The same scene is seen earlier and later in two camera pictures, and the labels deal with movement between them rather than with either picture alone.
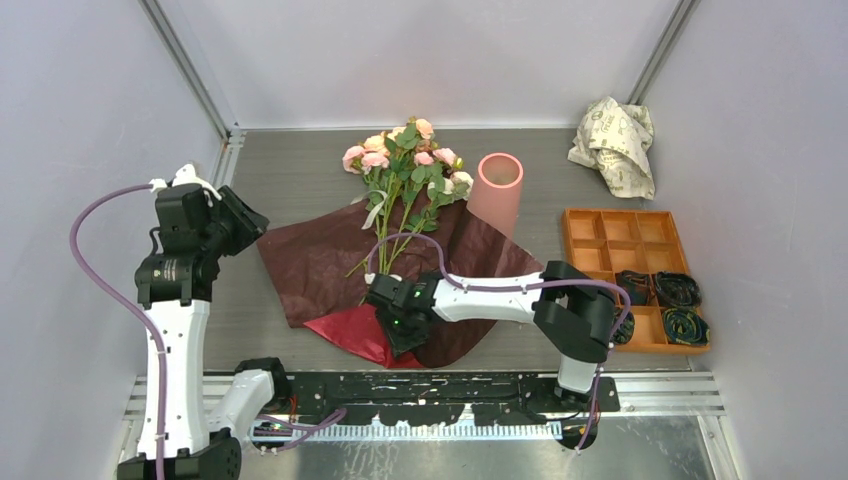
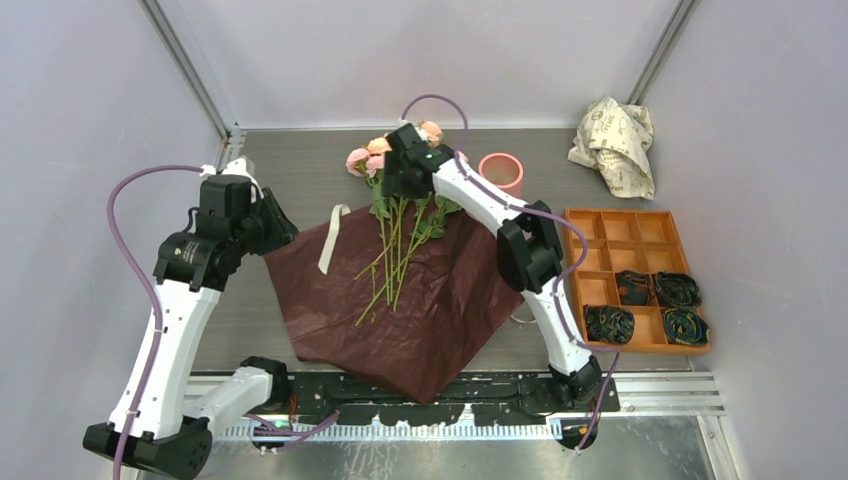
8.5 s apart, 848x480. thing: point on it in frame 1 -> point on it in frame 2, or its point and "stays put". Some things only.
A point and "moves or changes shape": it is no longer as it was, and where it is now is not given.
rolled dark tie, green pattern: (626, 330) stays put
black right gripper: (401, 344) -> (390, 185)
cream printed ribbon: (359, 198) moves or changes shape
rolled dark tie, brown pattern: (635, 285) stays put
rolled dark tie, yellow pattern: (686, 326) stays put
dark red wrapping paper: (320, 269) moves or changes shape
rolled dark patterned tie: (677, 291) stays put
